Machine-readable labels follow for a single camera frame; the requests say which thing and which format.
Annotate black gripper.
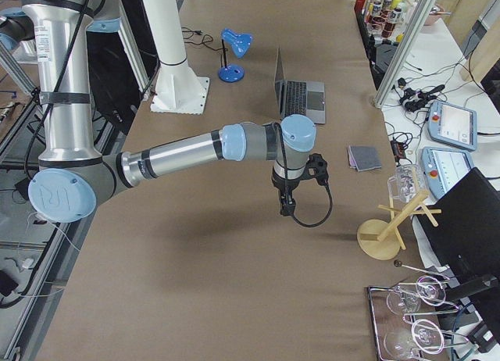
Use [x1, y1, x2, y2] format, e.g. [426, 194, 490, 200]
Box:
[271, 170, 309, 216]

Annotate silver laptop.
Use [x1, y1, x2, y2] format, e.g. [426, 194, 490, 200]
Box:
[274, 48, 326, 124]

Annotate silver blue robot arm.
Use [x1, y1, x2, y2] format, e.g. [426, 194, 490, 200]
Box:
[21, 0, 316, 223]

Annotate grey purple cloth pad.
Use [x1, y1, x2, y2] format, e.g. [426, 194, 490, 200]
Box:
[347, 145, 382, 172]

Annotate wooden mug tree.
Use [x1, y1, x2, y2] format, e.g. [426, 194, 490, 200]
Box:
[357, 189, 441, 260]

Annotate small black electronics box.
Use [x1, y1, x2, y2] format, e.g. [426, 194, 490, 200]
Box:
[390, 140, 406, 160]

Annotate clear glass mug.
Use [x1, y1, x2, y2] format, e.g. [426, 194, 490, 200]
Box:
[387, 164, 427, 203]

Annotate upper wine glass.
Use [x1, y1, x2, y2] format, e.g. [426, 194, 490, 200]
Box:
[386, 275, 445, 315]

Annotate wine glass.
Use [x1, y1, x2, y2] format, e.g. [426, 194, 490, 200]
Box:
[386, 275, 445, 315]
[383, 319, 445, 360]

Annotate lower teach pendant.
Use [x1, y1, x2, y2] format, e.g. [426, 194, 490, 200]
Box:
[420, 147, 474, 199]

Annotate teach pendant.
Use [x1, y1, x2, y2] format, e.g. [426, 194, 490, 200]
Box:
[427, 101, 477, 152]
[420, 147, 474, 199]

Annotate blue desk lamp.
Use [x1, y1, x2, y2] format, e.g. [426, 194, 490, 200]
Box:
[218, 28, 253, 83]

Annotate black monitor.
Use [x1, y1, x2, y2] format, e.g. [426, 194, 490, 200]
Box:
[417, 168, 499, 283]

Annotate upper teach pendant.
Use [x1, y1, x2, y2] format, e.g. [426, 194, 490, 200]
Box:
[427, 101, 477, 152]

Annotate lower wine glass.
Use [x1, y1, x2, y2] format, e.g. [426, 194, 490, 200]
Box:
[383, 319, 445, 360]

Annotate bottles on rack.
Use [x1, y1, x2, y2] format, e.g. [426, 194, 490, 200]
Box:
[362, 0, 418, 43]

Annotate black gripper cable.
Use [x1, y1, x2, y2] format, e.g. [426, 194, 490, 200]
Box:
[290, 177, 334, 227]

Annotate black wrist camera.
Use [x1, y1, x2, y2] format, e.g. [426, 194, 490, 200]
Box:
[306, 153, 329, 187]

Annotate wire glass rack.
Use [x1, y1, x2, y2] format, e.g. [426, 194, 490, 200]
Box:
[366, 285, 470, 360]

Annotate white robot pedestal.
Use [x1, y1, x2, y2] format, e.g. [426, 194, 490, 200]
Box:
[142, 0, 209, 115]

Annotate aluminium frame post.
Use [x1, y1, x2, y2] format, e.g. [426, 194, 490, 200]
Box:
[373, 0, 436, 109]

